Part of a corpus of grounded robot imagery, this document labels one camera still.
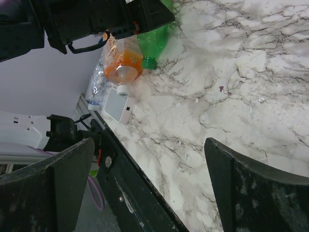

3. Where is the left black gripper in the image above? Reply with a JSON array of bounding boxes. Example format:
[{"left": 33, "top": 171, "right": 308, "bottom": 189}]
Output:
[{"left": 43, "top": 0, "right": 175, "bottom": 54}]

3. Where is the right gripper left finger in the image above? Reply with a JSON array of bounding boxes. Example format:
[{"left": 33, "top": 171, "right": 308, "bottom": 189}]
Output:
[{"left": 0, "top": 138, "right": 95, "bottom": 232}]

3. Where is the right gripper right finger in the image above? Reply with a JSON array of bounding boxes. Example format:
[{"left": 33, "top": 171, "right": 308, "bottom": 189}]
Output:
[{"left": 204, "top": 138, "right": 309, "bottom": 232}]

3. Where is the green plastic bottle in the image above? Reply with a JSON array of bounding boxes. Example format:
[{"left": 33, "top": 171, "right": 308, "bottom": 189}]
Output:
[{"left": 137, "top": 0, "right": 172, "bottom": 70}]

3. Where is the large orange label bottle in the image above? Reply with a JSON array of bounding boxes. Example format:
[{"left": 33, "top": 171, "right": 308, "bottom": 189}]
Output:
[{"left": 102, "top": 35, "right": 143, "bottom": 85}]

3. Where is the clear water bottle left edge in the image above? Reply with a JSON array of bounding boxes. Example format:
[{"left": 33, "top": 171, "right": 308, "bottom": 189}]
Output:
[{"left": 85, "top": 55, "right": 108, "bottom": 111}]

